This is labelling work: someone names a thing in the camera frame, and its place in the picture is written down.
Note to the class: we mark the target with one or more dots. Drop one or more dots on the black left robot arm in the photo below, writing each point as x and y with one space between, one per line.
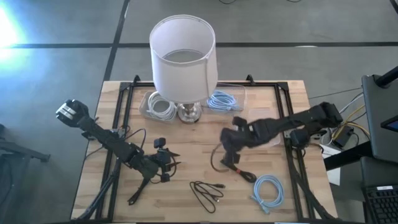
105 138

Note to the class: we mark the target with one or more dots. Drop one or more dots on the black side desk bar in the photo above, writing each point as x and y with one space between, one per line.
348 157

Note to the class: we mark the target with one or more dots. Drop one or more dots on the black metal floor stand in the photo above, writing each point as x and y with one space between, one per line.
18 152

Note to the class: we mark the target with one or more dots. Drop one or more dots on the black keyboard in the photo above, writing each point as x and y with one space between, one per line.
384 205

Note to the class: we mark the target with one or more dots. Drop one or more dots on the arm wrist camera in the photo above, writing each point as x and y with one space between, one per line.
239 121
159 142

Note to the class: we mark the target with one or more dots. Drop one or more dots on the white paper sheet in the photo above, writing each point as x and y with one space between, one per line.
334 175

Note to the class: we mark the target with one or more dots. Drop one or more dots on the dark grey laptop panel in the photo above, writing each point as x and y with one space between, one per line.
379 109

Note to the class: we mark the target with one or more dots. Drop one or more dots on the black power box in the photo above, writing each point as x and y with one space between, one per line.
343 138

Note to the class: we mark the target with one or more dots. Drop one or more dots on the black aluminium table frame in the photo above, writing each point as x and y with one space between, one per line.
267 84

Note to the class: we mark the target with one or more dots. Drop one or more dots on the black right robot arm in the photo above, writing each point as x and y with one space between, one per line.
295 121

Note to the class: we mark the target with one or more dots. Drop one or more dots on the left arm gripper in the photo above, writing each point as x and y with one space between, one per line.
163 165

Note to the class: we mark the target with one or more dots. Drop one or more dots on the black round pole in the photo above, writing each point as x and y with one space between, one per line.
387 77

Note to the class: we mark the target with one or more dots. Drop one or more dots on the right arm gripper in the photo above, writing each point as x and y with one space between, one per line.
234 140

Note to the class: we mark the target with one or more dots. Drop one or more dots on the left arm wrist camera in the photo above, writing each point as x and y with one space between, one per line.
159 142

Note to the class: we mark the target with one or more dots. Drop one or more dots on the white shade silver table lamp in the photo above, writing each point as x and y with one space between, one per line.
183 77

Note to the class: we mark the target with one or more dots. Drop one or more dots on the frosted white plastic container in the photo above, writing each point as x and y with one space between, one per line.
143 107

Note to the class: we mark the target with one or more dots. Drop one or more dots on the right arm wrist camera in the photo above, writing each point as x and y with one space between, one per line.
239 121

